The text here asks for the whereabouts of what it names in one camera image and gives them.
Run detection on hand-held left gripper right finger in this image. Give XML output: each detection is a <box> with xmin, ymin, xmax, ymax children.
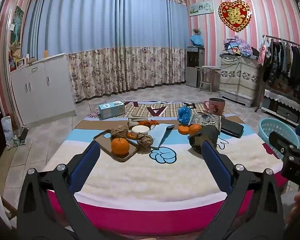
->
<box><xmin>195</xmin><ymin>140</ymin><xmax>284</xmax><ymax>240</ymax></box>

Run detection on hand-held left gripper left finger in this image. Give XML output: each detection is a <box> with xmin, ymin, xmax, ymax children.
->
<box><xmin>17</xmin><ymin>140</ymin><xmax>120</xmax><ymax>240</ymax></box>

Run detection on light blue plastic basket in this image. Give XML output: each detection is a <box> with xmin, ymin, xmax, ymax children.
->
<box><xmin>259</xmin><ymin>118</ymin><xmax>300</xmax><ymax>155</ymax></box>

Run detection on dark grey lump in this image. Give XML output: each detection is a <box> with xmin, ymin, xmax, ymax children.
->
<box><xmin>189</xmin><ymin>125</ymin><xmax>219</xmax><ymax>155</ymax></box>

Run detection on brown rectangular tray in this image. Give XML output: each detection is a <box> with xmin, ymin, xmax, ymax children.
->
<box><xmin>93</xmin><ymin>129</ymin><xmax>140</xmax><ymax>162</ymax></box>

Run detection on whole orange with stem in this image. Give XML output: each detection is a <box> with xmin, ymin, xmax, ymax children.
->
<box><xmin>111</xmin><ymin>137</ymin><xmax>130</xmax><ymax>156</ymax></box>

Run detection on light blue booklet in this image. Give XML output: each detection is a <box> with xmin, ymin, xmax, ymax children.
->
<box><xmin>148</xmin><ymin>124</ymin><xmax>175</xmax><ymax>148</ymax></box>

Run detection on low cabinet with lace cloth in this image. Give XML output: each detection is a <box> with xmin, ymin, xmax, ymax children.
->
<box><xmin>261</xmin><ymin>87</ymin><xmax>300</xmax><ymax>128</ymax></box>

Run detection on black rectangular case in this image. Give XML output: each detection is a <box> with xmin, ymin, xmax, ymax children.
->
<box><xmin>220</xmin><ymin>118</ymin><xmax>244</xmax><ymax>138</ymax></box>

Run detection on patterned plastic packet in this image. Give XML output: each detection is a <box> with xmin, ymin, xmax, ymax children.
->
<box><xmin>194</xmin><ymin>113</ymin><xmax>222</xmax><ymax>130</ymax></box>

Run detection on pink mug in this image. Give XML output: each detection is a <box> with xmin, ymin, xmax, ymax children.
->
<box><xmin>203</xmin><ymin>97</ymin><xmax>226</xmax><ymax>116</ymax></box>

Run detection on light blue tissue box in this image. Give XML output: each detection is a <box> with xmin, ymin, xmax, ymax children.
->
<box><xmin>98</xmin><ymin>100</ymin><xmax>125</xmax><ymax>120</ymax></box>

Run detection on cartoon plush blanket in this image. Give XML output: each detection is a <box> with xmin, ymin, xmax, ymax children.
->
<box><xmin>41</xmin><ymin>116</ymin><xmax>290</xmax><ymax>230</ymax></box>

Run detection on white round bowl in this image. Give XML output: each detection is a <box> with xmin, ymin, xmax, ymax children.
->
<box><xmin>131</xmin><ymin>125</ymin><xmax>150</xmax><ymax>137</ymax></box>

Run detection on beige cloth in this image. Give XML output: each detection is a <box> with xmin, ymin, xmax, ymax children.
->
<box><xmin>128</xmin><ymin>114</ymin><xmax>150</xmax><ymax>128</ymax></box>

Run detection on row of hanging clothes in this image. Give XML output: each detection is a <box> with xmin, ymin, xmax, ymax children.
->
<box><xmin>262</xmin><ymin>39</ymin><xmax>300</xmax><ymax>95</ymax></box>

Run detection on orange peel scraps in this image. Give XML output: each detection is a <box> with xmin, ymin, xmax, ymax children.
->
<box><xmin>137</xmin><ymin>120</ymin><xmax>160</xmax><ymax>127</ymax></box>

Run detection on plaid blanket with letters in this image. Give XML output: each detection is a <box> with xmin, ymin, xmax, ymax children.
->
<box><xmin>86</xmin><ymin>101</ymin><xmax>233</xmax><ymax>120</ymax></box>

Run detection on cloth covered cabinet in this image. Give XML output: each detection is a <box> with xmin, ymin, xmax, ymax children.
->
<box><xmin>219</xmin><ymin>55</ymin><xmax>262</xmax><ymax>108</ymax></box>

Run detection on white plastic bag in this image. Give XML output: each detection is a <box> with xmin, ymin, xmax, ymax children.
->
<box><xmin>1</xmin><ymin>116</ymin><xmax>22</xmax><ymax>150</ymax></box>

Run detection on pink hanging bag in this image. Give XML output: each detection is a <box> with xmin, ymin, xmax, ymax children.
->
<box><xmin>257</xmin><ymin>36</ymin><xmax>269</xmax><ymax>65</ymax></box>

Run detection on white cabinet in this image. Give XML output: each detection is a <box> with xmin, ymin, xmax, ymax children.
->
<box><xmin>10</xmin><ymin>53</ymin><xmax>77</xmax><ymax>128</ymax></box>

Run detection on metal clothes rack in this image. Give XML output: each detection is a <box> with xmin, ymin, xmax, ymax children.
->
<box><xmin>255</xmin><ymin>34</ymin><xmax>300</xmax><ymax>113</ymax></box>

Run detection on grey water dispenser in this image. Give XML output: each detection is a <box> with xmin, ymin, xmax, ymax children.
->
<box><xmin>185</xmin><ymin>46</ymin><xmax>205</xmax><ymax>88</ymax></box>

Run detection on pile of folded clothes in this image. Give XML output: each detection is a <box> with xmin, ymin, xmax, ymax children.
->
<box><xmin>220</xmin><ymin>35</ymin><xmax>259</xmax><ymax>58</ymax></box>

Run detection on blue covered water bottle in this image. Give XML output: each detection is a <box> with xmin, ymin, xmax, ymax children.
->
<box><xmin>190</xmin><ymin>34</ymin><xmax>205</xmax><ymax>47</ymax></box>

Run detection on blue and floral curtain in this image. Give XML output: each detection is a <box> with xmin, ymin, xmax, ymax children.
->
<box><xmin>22</xmin><ymin>0</ymin><xmax>190</xmax><ymax>103</ymax></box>

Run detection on red heart wall decoration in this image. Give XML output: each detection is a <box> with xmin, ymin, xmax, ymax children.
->
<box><xmin>219</xmin><ymin>0</ymin><xmax>252</xmax><ymax>32</ymax></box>

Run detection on wall poster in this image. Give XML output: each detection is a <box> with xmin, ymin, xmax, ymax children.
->
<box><xmin>11</xmin><ymin>6</ymin><xmax>24</xmax><ymax>48</ymax></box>

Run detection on landscape wall picture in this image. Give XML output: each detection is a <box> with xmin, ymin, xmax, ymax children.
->
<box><xmin>189</xmin><ymin>0</ymin><xmax>214</xmax><ymax>17</ymax></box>

